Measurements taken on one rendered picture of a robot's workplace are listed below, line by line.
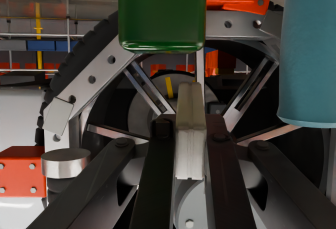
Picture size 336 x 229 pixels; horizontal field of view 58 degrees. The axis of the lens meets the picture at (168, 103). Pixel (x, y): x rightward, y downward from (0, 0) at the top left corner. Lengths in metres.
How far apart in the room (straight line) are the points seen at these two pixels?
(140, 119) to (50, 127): 0.54
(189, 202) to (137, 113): 0.67
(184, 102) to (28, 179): 0.42
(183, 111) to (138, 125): 0.87
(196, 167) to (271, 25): 0.38
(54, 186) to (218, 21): 0.34
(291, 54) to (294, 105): 0.06
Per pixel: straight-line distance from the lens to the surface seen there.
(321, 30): 0.40
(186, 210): 0.38
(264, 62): 0.62
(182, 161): 0.15
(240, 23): 0.50
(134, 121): 1.02
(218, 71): 2.66
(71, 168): 0.28
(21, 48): 4.69
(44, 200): 0.66
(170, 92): 1.00
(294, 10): 0.42
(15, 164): 0.56
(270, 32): 0.51
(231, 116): 0.61
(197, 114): 0.16
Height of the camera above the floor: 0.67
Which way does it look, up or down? 7 degrees up
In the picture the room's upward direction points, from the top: 179 degrees counter-clockwise
